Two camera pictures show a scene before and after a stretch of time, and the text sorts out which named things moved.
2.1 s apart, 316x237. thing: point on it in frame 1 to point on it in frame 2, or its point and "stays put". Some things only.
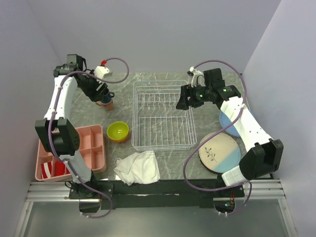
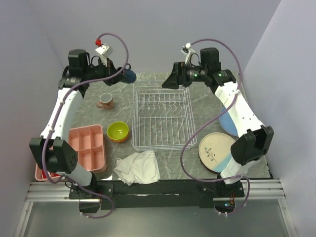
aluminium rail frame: (263, 190) stays put
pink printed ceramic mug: (108, 106) stays put
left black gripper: (94, 95) to (110, 69)
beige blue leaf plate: (220, 154) stays put
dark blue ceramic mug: (107, 98) to (131, 76)
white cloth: (140, 167) stays put
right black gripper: (183, 103) to (177, 77)
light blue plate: (224, 121) stays put
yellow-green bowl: (117, 130) stays put
